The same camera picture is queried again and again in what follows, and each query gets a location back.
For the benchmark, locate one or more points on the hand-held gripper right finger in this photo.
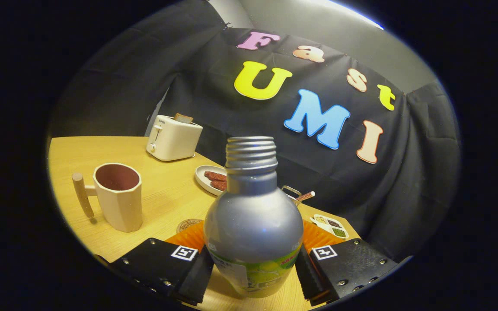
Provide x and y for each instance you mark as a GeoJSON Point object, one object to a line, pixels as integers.
{"type": "Point", "coordinates": [311, 278]}

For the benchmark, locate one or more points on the round cork coaster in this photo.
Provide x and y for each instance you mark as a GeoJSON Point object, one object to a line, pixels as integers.
{"type": "Point", "coordinates": [188, 224]}

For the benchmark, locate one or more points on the silver juice bottle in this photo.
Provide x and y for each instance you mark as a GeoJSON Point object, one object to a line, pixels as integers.
{"type": "Point", "coordinates": [253, 224]}

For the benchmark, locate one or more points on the red striped straw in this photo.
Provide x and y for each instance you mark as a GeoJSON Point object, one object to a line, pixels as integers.
{"type": "Point", "coordinates": [307, 196]}

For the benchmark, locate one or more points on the brown meat slice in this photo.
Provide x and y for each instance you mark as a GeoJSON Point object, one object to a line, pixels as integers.
{"type": "Point", "coordinates": [219, 185]}
{"type": "Point", "coordinates": [215, 176]}

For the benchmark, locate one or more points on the white oval plate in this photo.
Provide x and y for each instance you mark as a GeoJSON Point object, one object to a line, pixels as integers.
{"type": "Point", "coordinates": [202, 178]}

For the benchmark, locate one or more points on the wooden table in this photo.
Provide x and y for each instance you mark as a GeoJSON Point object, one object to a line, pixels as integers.
{"type": "Point", "coordinates": [162, 190]}

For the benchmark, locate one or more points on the bread slice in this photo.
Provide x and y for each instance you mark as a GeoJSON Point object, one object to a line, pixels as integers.
{"type": "Point", "coordinates": [183, 118]}

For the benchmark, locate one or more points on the white toaster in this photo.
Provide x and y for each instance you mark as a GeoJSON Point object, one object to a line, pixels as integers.
{"type": "Point", "coordinates": [173, 140]}

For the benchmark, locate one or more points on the white divided seed dish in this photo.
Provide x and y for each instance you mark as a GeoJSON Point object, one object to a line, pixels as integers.
{"type": "Point", "coordinates": [329, 225]}

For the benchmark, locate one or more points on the black backdrop cloth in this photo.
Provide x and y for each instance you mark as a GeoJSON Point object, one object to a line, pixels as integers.
{"type": "Point", "coordinates": [404, 181]}

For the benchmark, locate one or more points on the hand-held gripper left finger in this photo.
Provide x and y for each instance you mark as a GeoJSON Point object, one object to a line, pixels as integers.
{"type": "Point", "coordinates": [195, 278]}

